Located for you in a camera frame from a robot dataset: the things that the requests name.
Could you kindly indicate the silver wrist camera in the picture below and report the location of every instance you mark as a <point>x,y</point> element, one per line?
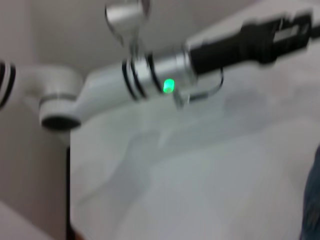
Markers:
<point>127,17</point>

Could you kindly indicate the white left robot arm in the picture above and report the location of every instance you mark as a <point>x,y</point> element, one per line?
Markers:
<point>100,87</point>

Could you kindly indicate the blue denim shorts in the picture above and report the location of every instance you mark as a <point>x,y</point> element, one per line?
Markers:
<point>313,200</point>

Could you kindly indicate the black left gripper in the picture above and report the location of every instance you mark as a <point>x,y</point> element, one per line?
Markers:
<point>230,47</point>

